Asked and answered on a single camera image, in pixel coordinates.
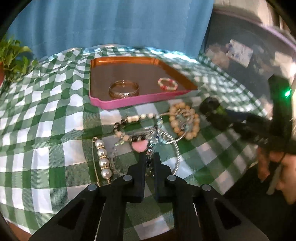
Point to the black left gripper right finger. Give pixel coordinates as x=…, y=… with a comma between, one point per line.
x=161, y=172

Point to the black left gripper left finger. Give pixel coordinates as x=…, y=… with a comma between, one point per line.
x=135, y=193

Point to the pearl bar brooch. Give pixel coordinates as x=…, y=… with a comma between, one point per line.
x=100, y=161

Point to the black green smart watch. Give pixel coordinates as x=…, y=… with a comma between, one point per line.
x=215, y=114

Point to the right hand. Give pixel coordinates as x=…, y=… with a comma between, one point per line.
x=285, y=182

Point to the pink heart pendant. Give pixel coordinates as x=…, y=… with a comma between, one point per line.
x=140, y=146

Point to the dark plastic storage bin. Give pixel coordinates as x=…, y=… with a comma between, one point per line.
x=250, y=52

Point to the green white checkered tablecloth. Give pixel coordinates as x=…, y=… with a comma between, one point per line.
x=48, y=122

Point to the pink copper metal tray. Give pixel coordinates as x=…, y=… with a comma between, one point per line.
x=116, y=82

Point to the green potted plant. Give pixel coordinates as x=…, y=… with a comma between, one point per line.
x=14, y=61

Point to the blue curtain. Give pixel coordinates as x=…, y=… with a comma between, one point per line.
x=49, y=27

